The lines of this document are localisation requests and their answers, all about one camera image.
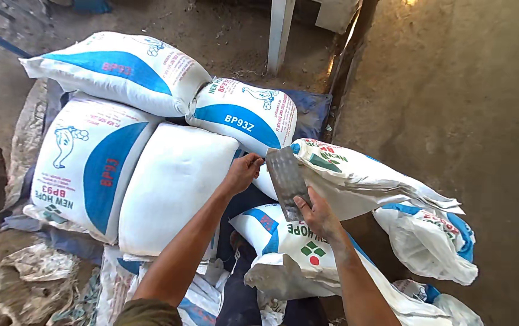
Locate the pile of worn sacks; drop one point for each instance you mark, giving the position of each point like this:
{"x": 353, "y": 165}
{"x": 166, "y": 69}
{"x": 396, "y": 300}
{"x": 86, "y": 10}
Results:
{"x": 19, "y": 289}

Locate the blue plastic object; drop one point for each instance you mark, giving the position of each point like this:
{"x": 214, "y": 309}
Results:
{"x": 91, "y": 5}

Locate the white sack, white lettering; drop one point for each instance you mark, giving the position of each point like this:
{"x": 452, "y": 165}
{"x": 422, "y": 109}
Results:
{"x": 246, "y": 111}

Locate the person's left fingers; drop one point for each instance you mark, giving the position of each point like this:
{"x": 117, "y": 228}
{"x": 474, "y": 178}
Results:
{"x": 255, "y": 160}

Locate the person's right index finger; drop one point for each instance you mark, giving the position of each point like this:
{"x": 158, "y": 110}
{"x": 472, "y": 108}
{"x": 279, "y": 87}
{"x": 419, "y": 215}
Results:
{"x": 316, "y": 196}

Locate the white block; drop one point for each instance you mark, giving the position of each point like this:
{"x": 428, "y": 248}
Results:
{"x": 338, "y": 13}

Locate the open white sack, green print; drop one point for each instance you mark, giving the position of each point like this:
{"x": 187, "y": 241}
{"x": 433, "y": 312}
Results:
{"x": 354, "y": 179}

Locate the person's legs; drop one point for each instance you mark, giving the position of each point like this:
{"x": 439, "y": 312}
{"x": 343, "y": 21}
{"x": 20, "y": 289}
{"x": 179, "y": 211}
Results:
{"x": 241, "y": 289}

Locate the white post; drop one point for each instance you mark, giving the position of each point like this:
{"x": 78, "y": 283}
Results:
{"x": 280, "y": 36}

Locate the crumpled white blue sack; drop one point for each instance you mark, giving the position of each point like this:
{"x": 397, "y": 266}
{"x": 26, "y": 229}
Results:
{"x": 416, "y": 240}

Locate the person's left forearm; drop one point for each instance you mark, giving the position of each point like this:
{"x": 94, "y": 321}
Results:
{"x": 182, "y": 249}

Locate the worn beige woven sack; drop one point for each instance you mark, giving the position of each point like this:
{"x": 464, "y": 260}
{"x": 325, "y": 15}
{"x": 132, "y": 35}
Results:
{"x": 28, "y": 131}

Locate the flat white sack, blue patches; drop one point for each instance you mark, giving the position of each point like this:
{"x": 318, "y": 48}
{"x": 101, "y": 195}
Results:
{"x": 198, "y": 292}

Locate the white sack, red dot print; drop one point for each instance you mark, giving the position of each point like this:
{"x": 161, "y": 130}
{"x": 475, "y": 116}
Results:
{"x": 295, "y": 258}

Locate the person's right forearm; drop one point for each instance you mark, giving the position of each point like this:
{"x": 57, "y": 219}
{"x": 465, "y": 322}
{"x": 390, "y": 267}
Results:
{"x": 361, "y": 280}

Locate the person's right thumb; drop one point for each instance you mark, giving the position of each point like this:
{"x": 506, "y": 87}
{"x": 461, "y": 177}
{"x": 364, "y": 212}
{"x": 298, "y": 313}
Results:
{"x": 303, "y": 206}

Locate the person's right hand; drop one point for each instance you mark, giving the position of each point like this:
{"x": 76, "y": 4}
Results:
{"x": 322, "y": 218}

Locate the long white sack, blue band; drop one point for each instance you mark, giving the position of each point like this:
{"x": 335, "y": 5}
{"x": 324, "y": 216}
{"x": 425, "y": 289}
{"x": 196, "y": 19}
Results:
{"x": 150, "y": 88}

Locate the white sack, blue semicircle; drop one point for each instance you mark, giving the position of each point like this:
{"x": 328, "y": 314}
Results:
{"x": 71, "y": 149}

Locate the person's left hand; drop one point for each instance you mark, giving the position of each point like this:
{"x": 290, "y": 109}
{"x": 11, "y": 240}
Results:
{"x": 239, "y": 174}

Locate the plain white filled sack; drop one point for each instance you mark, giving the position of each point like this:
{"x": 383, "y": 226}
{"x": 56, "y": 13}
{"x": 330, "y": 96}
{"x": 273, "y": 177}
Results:
{"x": 173, "y": 172}

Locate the grey rectangular metal plate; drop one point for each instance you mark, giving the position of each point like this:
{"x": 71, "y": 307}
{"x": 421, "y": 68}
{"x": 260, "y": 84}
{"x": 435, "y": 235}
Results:
{"x": 288, "y": 179}

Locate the small crumpled white sack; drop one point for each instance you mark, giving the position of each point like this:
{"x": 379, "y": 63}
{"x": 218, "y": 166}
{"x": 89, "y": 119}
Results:
{"x": 452, "y": 305}

